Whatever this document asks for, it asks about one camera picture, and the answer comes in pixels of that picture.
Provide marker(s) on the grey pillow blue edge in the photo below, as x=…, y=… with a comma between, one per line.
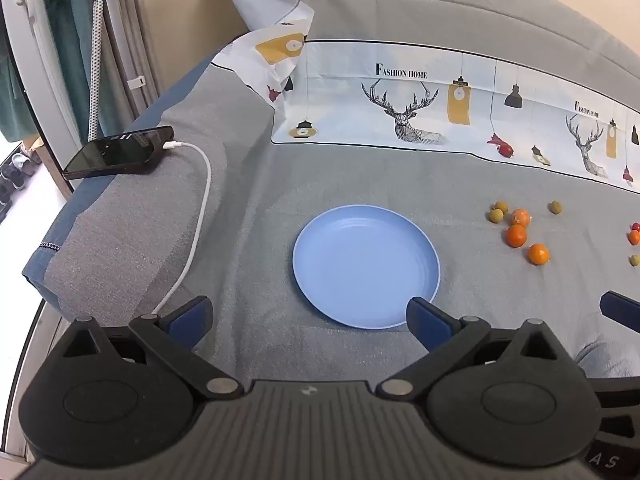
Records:
x=125, y=220

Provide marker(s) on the orange-red cherry tomato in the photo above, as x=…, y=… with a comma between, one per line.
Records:
x=634, y=238

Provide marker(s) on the small orange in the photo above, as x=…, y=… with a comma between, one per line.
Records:
x=521, y=217
x=539, y=254
x=516, y=235

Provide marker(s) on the pile of shoes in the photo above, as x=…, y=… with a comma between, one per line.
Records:
x=15, y=170

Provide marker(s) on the printed white pillow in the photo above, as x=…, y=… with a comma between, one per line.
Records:
x=270, y=20

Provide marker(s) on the teal hanging cloth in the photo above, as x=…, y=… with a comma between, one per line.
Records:
x=65, y=50

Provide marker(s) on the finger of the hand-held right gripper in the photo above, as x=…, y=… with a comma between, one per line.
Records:
x=622, y=306

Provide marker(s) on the grey curtain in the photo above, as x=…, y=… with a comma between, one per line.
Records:
x=135, y=35

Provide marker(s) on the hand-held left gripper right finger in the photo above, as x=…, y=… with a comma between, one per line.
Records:
x=430, y=321

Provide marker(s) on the white clip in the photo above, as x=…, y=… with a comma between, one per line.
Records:
x=136, y=81

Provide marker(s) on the black smartphone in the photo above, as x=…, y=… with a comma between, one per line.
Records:
x=115, y=152

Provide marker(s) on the white rack frame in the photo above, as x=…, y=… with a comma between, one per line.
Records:
x=30, y=35

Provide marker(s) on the blue plate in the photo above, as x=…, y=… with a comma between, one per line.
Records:
x=365, y=265

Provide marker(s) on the grey deer print bedspread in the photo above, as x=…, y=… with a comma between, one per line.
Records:
x=425, y=175

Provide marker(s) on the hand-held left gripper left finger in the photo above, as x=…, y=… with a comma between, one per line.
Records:
x=190, y=317

